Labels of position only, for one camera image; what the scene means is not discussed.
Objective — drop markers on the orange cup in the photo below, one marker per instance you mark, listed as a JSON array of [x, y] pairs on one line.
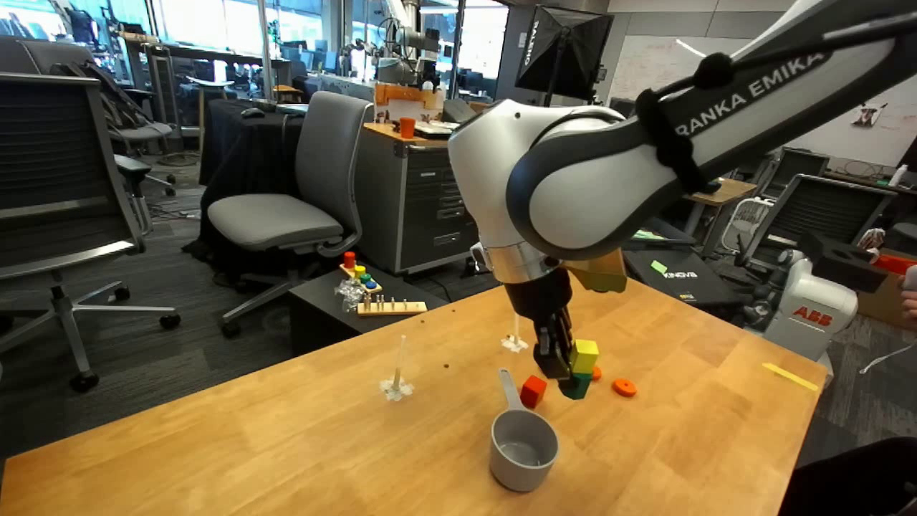
[[408, 127]]

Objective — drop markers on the low black side table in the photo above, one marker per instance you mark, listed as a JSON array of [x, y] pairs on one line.
[[324, 316]]

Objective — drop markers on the black framed screen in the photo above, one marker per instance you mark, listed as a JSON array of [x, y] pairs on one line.
[[821, 204]]

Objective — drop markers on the black work table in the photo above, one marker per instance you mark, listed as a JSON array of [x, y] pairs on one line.
[[691, 276]]

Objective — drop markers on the black photo softbox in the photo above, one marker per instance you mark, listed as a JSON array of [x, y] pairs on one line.
[[562, 53]]

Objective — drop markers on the grey office chair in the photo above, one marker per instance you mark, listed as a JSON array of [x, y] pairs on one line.
[[287, 204]]

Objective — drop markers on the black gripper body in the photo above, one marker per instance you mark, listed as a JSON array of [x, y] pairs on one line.
[[536, 293]]

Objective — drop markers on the orange toy disc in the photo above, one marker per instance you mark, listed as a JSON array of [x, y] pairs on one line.
[[622, 386], [597, 374]]

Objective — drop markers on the grey drawer cabinet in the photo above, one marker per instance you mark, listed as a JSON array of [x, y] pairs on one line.
[[417, 204]]

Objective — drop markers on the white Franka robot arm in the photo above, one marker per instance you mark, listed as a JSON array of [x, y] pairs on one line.
[[610, 161]]

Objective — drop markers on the green toy cube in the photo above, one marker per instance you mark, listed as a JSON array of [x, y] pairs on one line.
[[573, 386]]

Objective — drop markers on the clear plastic bag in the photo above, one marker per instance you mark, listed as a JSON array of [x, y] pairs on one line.
[[347, 293]]

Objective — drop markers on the colourful wooden stacking toy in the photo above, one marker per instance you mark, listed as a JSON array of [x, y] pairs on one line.
[[360, 273]]

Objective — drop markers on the yellow toy cube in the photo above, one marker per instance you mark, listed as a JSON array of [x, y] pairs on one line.
[[586, 356]]

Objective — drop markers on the black swivel office chair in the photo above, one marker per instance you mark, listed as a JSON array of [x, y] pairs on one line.
[[57, 191]]

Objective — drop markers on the red toy cube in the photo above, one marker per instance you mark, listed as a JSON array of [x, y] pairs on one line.
[[534, 390]]

